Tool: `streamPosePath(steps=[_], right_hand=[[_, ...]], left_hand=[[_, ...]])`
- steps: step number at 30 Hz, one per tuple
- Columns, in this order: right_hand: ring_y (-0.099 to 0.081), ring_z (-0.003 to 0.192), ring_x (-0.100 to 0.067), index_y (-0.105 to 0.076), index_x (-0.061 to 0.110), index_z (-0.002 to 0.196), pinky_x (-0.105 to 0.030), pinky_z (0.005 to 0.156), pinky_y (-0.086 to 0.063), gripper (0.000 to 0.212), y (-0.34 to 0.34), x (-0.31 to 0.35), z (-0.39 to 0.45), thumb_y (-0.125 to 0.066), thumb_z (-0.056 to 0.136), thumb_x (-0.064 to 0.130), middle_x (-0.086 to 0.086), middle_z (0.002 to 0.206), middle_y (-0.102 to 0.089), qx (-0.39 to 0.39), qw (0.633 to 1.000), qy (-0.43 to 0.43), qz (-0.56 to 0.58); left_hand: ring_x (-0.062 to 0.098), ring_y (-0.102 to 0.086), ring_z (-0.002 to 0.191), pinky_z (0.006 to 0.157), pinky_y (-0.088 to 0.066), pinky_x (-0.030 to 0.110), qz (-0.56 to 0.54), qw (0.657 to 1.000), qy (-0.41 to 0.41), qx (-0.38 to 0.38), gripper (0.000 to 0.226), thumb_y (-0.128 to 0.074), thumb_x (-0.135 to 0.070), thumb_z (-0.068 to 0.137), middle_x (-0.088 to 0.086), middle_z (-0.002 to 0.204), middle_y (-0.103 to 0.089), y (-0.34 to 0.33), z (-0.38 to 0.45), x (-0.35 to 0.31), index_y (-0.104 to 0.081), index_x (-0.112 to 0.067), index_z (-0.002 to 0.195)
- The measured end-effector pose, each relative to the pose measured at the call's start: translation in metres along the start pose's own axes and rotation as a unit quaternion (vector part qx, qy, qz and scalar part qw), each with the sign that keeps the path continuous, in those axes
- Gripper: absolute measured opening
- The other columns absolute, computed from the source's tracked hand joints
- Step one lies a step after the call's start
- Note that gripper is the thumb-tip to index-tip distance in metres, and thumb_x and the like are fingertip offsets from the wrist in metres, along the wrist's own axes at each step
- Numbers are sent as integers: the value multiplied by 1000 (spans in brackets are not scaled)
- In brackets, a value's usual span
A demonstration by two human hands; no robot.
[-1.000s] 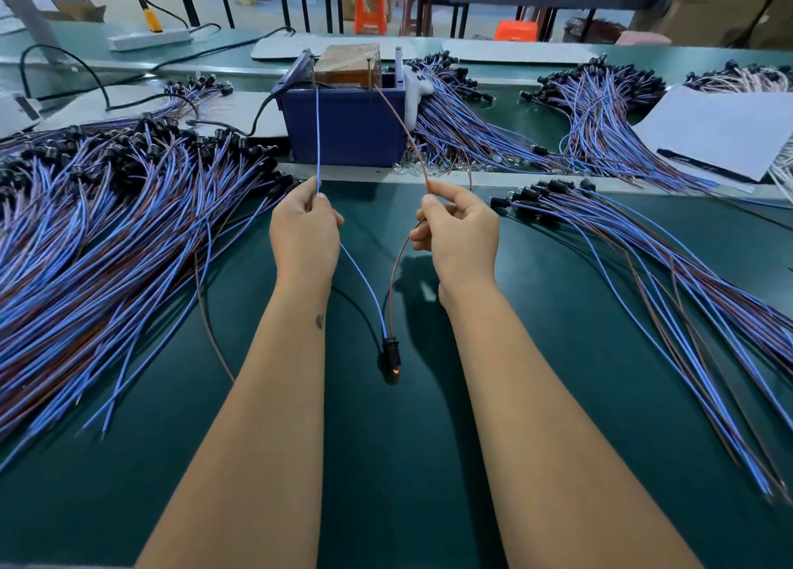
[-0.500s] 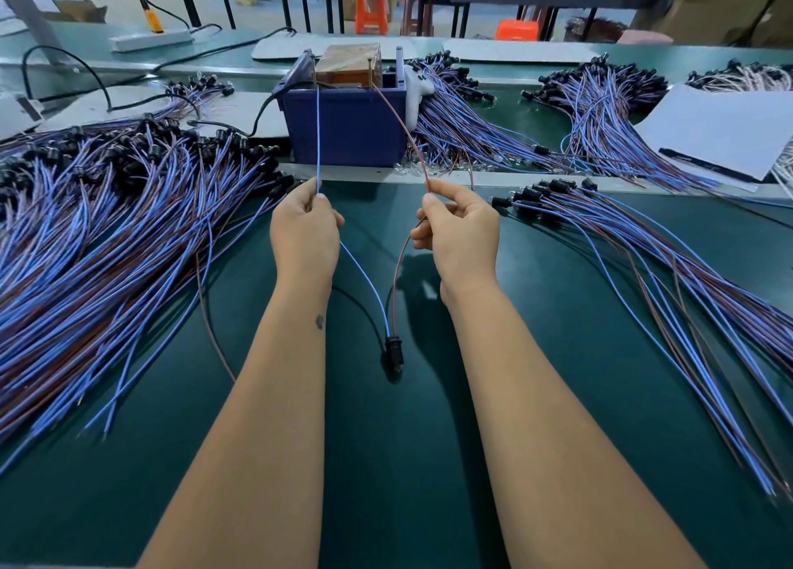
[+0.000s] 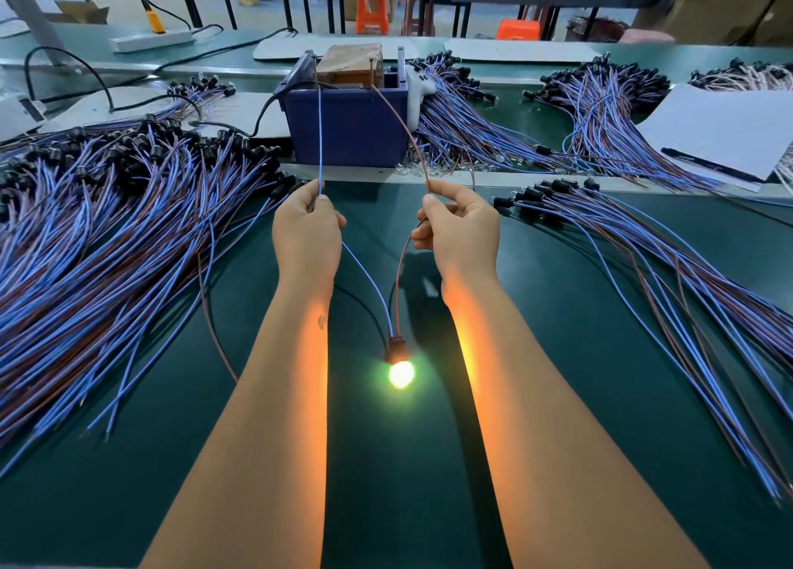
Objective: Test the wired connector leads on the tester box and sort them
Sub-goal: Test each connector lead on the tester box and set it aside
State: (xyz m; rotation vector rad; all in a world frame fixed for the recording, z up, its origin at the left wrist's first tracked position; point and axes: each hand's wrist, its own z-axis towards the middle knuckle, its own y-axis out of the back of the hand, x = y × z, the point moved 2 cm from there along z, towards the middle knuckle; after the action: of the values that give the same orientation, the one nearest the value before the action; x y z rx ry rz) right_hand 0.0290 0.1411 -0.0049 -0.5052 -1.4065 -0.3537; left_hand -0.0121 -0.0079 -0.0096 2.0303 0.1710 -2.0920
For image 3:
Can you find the grey metal pole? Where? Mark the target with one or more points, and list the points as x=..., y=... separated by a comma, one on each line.
x=27, y=5

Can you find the person's right forearm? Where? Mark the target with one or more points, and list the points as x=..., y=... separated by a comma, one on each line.
x=570, y=445

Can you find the white paper sheet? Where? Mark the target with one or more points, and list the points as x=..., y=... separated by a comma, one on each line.
x=725, y=131

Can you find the brown cardboard block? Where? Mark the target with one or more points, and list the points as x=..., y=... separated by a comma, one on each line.
x=349, y=67

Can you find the white power strip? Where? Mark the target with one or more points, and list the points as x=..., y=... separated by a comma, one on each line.
x=154, y=39

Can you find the person's left forearm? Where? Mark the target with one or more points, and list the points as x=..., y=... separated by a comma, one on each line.
x=248, y=445

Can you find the blue plastic tester box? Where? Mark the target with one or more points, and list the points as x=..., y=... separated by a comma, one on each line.
x=359, y=129

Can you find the person's left hand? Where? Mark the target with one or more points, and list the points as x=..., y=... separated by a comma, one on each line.
x=310, y=240

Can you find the black pen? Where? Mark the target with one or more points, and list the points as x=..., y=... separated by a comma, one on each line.
x=713, y=166

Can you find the person's right hand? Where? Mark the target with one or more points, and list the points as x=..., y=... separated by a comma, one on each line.
x=461, y=240

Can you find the orange plastic stool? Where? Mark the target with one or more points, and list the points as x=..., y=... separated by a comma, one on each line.
x=373, y=11
x=519, y=29

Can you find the white plastic device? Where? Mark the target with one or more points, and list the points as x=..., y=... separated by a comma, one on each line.
x=19, y=116

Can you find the orange plug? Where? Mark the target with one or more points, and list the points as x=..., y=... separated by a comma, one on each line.
x=155, y=19

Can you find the open cardboard box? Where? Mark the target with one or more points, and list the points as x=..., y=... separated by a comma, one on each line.
x=82, y=12

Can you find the white flat mat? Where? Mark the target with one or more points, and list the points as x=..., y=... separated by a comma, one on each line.
x=523, y=52
x=345, y=48
x=238, y=114

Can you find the stack of large cardboard boxes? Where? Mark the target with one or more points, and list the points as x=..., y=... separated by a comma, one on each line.
x=737, y=2

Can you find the pink plastic stool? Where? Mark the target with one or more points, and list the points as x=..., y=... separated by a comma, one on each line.
x=647, y=37

